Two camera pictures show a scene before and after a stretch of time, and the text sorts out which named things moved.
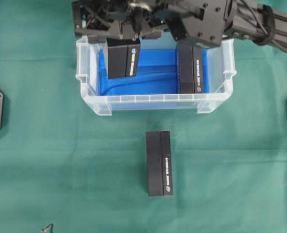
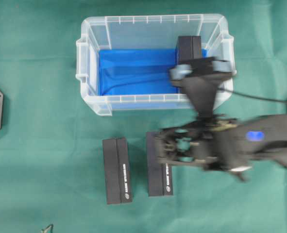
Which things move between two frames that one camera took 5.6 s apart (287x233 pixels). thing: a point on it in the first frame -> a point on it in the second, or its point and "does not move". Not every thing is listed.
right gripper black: [197, 22] -> [210, 142]
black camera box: [159, 164] does not move
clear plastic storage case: [153, 74] does not move
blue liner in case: [158, 74] does not move
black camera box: [123, 55] -> [117, 171]
